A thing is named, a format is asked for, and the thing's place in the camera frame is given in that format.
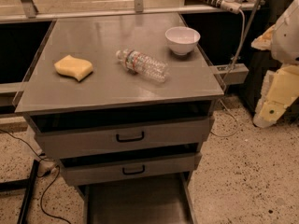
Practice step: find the grey drawer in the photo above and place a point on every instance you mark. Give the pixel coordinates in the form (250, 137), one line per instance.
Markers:
(79, 134)
(130, 164)
(161, 199)

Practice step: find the bottom grey drawer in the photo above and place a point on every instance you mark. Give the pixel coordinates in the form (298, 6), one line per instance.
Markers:
(161, 199)

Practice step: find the dark cabinet on right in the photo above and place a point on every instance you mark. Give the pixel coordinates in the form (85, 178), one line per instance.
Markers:
(257, 50)

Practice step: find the middle grey drawer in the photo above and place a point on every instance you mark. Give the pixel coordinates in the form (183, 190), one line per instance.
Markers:
(130, 164)

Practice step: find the white power strip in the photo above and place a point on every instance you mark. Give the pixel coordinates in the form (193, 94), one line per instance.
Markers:
(227, 5)

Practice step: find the top grey drawer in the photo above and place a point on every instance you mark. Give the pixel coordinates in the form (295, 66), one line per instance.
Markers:
(79, 134)

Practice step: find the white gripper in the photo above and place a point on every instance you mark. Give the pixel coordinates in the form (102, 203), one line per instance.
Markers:
(287, 38)

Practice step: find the metal rail frame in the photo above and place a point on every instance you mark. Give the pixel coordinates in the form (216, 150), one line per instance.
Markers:
(124, 6)

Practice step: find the grey drawer cabinet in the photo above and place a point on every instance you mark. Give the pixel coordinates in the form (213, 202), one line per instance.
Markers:
(110, 85)

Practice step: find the clear plastic water bottle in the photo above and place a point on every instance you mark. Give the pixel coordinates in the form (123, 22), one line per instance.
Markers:
(137, 62)

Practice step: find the white bowl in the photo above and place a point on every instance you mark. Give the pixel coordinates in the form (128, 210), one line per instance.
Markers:
(182, 40)

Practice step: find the yellow sponge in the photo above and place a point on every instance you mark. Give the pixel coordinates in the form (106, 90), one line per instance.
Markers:
(73, 67)

